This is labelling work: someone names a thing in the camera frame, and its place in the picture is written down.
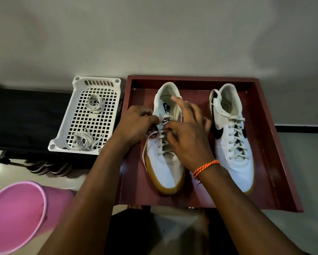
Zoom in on person's left hand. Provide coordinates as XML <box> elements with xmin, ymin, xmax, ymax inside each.
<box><xmin>112</xmin><ymin>105</ymin><xmax>161</xmax><ymax>155</ymax></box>

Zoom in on person's right hand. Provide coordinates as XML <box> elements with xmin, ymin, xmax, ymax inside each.
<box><xmin>162</xmin><ymin>96</ymin><xmax>216</xmax><ymax>172</ymax></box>

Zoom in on white shoelace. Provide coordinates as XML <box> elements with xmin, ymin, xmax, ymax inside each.
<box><xmin>209</xmin><ymin>89</ymin><xmax>249</xmax><ymax>160</ymax></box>
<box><xmin>142</xmin><ymin>125</ymin><xmax>179</xmax><ymax>172</ymax></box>
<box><xmin>68</xmin><ymin>128</ymin><xmax>105</xmax><ymax>152</ymax></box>
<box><xmin>85</xmin><ymin>94</ymin><xmax>106</xmax><ymax>114</ymax></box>

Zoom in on person's right forearm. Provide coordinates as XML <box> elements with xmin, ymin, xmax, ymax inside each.
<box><xmin>195</xmin><ymin>163</ymin><xmax>306</xmax><ymax>255</ymax></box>

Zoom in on person's left forearm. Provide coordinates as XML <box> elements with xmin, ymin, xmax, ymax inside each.
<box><xmin>38</xmin><ymin>135</ymin><xmax>131</xmax><ymax>255</ymax></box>

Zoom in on white sneaker with gum sole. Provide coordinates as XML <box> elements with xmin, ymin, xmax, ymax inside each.
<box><xmin>143</xmin><ymin>82</ymin><xmax>186</xmax><ymax>196</ymax></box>
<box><xmin>209</xmin><ymin>83</ymin><xmax>255</xmax><ymax>196</ymax></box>

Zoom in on orange braided wristband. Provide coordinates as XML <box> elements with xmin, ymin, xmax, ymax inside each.
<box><xmin>193</xmin><ymin>160</ymin><xmax>221</xmax><ymax>180</ymax></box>

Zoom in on bundled white shoelace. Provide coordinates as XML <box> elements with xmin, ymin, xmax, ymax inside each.
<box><xmin>68</xmin><ymin>128</ymin><xmax>105</xmax><ymax>152</ymax></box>
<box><xmin>85</xmin><ymin>94</ymin><xmax>106</xmax><ymax>114</ymax></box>

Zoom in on white perforated plastic basket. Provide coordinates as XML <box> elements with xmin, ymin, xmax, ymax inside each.
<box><xmin>48</xmin><ymin>76</ymin><xmax>121</xmax><ymax>156</ymax></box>

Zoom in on dark red wooden tray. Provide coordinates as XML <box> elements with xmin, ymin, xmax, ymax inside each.
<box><xmin>116</xmin><ymin>75</ymin><xmax>305</xmax><ymax>213</ymax></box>

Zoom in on striped sandal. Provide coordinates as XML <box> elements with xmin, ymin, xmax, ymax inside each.
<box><xmin>50</xmin><ymin>162</ymin><xmax>73</xmax><ymax>178</ymax></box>
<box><xmin>24</xmin><ymin>160</ymin><xmax>52</xmax><ymax>176</ymax></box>

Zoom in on person's dark trousers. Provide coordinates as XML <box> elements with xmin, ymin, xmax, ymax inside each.
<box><xmin>104</xmin><ymin>206</ymin><xmax>236</xmax><ymax>255</ymax></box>

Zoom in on black fabric bench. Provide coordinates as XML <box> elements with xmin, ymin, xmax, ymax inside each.
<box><xmin>0</xmin><ymin>83</ymin><xmax>125</xmax><ymax>168</ymax></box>

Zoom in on pink plastic bucket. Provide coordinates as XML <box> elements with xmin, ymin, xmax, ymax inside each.
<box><xmin>0</xmin><ymin>181</ymin><xmax>77</xmax><ymax>255</ymax></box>

